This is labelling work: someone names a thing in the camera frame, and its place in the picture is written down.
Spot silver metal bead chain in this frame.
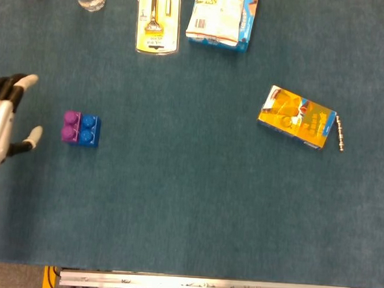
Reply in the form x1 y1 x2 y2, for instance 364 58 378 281
333 114 348 153

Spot blue toy brick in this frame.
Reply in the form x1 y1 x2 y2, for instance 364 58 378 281
68 113 102 149

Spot aluminium profile rail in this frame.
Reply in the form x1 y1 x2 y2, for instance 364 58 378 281
58 268 352 288

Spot yellow and blue carton box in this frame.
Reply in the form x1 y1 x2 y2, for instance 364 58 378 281
255 83 340 152

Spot purple two-stud building block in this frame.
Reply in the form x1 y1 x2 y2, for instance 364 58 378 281
60 109 83 143

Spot blue tissue box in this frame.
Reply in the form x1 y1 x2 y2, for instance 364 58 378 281
187 0 260 54

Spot razor in yellow blister pack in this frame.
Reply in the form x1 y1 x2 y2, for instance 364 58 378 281
134 0 182 57

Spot teal felt table cloth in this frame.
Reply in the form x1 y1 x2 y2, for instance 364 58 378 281
0 0 384 288

